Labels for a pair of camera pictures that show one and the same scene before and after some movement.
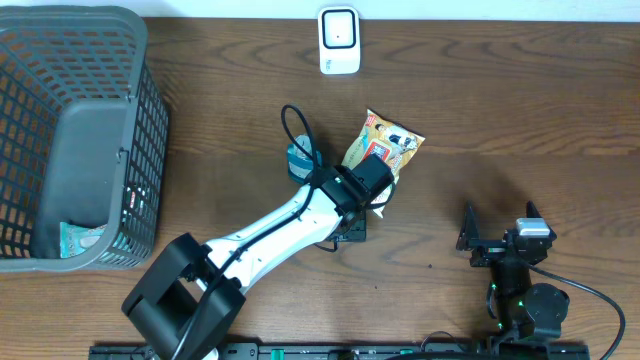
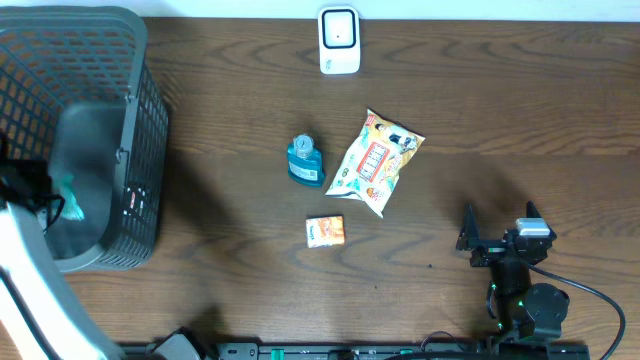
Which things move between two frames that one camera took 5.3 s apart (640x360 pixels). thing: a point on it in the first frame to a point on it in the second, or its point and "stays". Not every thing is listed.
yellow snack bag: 378,135 stays
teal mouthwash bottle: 299,162 stays
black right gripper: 489,250 stays
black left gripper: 360,233 to 30,166
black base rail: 346,352 stays
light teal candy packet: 74,240 to 72,207
